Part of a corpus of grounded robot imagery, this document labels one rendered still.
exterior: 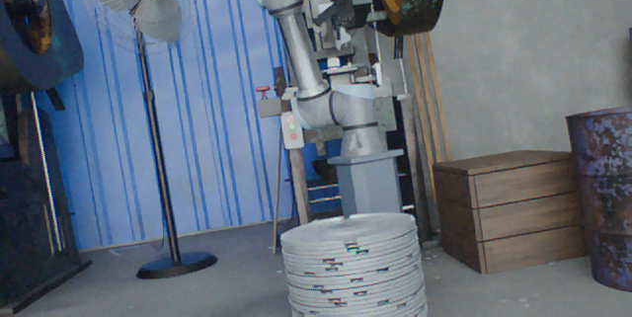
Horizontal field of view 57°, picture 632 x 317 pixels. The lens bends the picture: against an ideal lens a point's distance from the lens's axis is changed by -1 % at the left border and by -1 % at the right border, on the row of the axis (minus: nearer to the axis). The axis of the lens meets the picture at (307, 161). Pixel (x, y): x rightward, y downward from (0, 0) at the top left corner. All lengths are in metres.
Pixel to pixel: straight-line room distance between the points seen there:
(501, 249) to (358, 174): 0.54
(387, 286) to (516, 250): 0.95
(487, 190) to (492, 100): 2.14
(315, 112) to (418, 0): 0.84
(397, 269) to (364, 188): 0.66
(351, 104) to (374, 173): 0.23
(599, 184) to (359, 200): 0.68
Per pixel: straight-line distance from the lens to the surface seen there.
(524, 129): 4.16
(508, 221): 2.02
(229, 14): 3.87
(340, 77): 2.51
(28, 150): 3.14
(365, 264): 1.14
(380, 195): 1.84
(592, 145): 1.73
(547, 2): 4.31
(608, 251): 1.79
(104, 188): 3.96
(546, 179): 2.07
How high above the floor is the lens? 0.56
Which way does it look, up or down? 3 degrees down
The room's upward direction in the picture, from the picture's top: 9 degrees counter-clockwise
